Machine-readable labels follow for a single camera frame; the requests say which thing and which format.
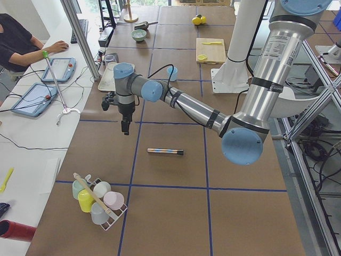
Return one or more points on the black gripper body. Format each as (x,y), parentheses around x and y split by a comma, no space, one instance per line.
(126,111)

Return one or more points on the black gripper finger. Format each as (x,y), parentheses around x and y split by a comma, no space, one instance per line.
(124,126)
(128,125)

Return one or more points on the steel muddler black tip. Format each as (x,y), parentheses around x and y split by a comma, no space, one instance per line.
(166,151)

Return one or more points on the seated person's forearm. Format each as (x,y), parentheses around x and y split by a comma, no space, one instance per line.
(29,58)

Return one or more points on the light blue paper cup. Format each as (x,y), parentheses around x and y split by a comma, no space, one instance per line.
(172,72)

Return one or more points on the white cup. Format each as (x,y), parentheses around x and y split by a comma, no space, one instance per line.
(101,189)

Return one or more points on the mint green cup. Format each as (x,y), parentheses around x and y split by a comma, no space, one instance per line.
(76,189)

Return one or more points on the pink cup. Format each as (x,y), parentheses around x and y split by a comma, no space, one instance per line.
(113,200)

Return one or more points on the yellow cup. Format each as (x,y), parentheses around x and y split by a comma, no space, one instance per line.
(85,201)

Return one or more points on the grey cup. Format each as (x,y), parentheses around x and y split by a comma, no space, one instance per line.
(98,214)

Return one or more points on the seated person's hand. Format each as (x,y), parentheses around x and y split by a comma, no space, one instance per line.
(57,47)

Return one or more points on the beige bear serving tray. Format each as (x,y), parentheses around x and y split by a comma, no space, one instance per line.
(107,82)

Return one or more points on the dark grey folded cloth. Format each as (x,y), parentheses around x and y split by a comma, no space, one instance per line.
(112,57)

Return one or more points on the clear wine glass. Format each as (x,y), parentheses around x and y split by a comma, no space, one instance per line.
(110,65)

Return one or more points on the blue teach pendant far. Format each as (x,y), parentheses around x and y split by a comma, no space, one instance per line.
(63,69)

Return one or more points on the blue teach pendant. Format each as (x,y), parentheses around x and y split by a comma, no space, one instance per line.
(35,100)
(63,69)

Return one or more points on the green bowl of ice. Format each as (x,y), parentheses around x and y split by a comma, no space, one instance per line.
(139,35)

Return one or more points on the steel ice scoop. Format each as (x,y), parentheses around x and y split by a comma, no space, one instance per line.
(144,25)

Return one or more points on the round wooden stand base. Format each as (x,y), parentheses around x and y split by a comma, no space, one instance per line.
(130,17)

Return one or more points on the blue teach pendant near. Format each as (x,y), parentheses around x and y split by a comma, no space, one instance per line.
(35,100)

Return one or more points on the reacher grabber stick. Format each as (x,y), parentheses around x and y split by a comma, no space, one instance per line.
(66,110)

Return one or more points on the wooden cutting board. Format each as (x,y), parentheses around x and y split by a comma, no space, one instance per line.
(215,53)

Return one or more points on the yellow plastic knife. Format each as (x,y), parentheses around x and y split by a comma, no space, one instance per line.
(212,43)

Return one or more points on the whole yellow lemons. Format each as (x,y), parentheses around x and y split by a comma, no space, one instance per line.
(199,20)

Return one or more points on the yellow plastic fork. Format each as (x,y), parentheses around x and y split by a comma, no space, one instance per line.
(7,177)

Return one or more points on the red cylinder object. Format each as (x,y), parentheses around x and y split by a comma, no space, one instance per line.
(17,231)

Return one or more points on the white chair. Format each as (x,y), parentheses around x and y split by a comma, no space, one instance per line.
(287,105)

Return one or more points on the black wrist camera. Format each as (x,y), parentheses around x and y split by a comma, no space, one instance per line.
(108,100)

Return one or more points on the white wire cup rack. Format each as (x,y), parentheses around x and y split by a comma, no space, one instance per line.
(89,184)

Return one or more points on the aluminium frame post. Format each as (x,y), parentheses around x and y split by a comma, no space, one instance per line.
(82,42)

